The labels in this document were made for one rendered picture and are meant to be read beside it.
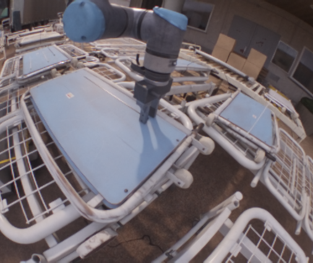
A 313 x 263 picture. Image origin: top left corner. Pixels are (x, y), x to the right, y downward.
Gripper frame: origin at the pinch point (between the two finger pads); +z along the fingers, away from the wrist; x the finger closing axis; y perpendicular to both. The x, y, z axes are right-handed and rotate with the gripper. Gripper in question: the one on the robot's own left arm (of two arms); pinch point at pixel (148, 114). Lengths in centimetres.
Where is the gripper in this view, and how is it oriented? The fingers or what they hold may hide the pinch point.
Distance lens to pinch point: 51.2
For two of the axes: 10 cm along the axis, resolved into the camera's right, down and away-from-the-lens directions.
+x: 6.0, -4.7, 6.4
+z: -2.0, 6.9, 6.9
